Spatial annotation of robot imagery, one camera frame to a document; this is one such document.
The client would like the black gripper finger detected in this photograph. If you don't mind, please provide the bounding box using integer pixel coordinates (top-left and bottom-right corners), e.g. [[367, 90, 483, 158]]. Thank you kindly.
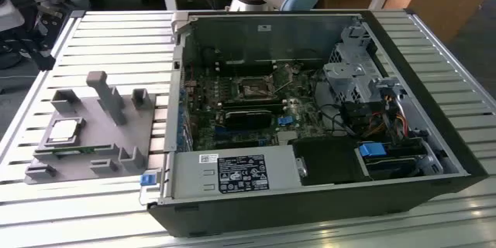
[[32, 46, 56, 71]]

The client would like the silver square CPU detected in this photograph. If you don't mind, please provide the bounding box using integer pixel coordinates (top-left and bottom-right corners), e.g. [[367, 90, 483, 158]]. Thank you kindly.
[[47, 120, 82, 142]]

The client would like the CPU socket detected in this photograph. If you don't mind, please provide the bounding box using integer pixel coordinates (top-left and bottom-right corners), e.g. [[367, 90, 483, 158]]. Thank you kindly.
[[236, 77, 279, 99]]

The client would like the grey parts rack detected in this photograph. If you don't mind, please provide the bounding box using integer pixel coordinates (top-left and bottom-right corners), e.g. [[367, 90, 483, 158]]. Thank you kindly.
[[23, 70, 159, 185]]

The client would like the green RAM stick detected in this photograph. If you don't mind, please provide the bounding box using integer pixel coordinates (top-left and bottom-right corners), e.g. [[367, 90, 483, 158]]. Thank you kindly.
[[51, 145, 98, 156]]

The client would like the grey power supply unit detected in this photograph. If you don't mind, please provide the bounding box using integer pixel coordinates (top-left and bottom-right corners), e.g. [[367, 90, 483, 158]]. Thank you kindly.
[[171, 146, 303, 200]]

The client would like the black installed RAM stick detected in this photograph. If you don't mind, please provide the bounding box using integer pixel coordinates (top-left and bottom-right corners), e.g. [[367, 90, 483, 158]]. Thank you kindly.
[[222, 100, 283, 112]]

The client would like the black graphics card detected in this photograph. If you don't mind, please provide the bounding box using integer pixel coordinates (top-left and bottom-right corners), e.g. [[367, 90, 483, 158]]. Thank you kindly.
[[223, 109, 274, 130]]

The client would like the thin locking lever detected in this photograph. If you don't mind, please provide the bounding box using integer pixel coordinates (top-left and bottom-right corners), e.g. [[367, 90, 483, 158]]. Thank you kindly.
[[275, 80, 295, 94]]

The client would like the metal socket cover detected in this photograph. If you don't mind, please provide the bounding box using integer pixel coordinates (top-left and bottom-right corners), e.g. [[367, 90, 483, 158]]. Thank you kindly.
[[271, 63, 300, 81]]

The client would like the silver chipset heatsink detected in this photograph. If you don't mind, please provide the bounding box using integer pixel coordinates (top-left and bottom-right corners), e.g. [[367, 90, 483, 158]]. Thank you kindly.
[[279, 131, 300, 145]]

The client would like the green motherboard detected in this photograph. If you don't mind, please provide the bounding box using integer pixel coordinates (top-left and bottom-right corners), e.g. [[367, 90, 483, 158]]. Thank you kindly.
[[179, 63, 331, 152]]

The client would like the silver drive cage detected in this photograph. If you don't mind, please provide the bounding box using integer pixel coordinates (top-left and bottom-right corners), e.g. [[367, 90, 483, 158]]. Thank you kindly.
[[323, 26, 384, 107]]

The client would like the black open PC case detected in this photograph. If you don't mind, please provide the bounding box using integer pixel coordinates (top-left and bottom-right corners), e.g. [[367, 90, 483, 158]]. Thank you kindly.
[[138, 9, 490, 239]]

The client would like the black plastic shroud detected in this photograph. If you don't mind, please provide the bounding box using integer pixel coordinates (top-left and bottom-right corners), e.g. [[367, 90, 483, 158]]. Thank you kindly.
[[292, 137, 368, 186]]

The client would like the blue disk carrier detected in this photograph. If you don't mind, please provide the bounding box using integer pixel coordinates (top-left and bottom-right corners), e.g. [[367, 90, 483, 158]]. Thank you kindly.
[[359, 142, 388, 159]]

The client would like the black curved wire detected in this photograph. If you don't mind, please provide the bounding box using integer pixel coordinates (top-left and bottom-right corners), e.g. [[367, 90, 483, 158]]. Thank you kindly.
[[320, 103, 359, 139]]

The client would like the coloured power wire bundle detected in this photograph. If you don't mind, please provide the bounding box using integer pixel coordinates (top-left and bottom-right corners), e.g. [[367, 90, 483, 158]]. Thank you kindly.
[[368, 91, 412, 142]]

